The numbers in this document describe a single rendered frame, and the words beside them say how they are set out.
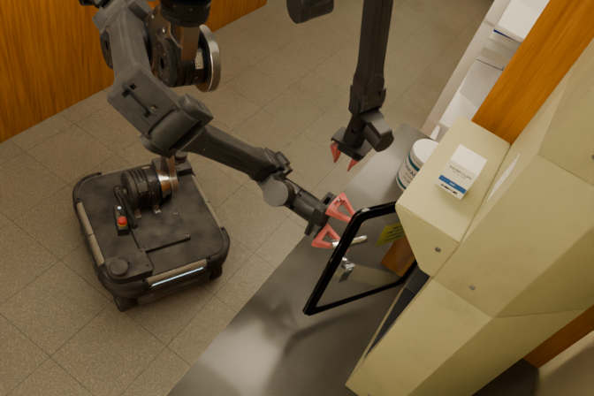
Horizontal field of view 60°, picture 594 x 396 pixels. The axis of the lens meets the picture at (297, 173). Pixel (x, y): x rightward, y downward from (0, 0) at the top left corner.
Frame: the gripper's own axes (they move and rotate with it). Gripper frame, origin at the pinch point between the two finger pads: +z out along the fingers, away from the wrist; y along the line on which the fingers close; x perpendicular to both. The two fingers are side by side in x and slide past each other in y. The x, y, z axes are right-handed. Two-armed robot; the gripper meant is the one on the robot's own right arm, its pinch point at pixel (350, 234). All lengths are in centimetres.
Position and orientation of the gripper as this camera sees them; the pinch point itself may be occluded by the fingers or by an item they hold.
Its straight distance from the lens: 116.1
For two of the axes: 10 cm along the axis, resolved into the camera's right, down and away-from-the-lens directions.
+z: 8.1, 5.3, -2.3
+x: 5.3, -5.2, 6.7
